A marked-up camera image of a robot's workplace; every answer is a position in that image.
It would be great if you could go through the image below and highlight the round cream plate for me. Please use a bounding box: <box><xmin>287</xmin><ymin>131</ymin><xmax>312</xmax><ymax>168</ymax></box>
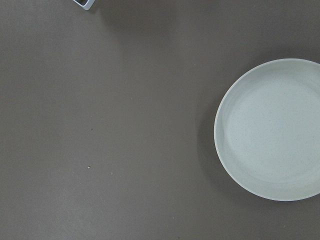
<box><xmin>214</xmin><ymin>58</ymin><xmax>320</xmax><ymax>201</ymax></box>

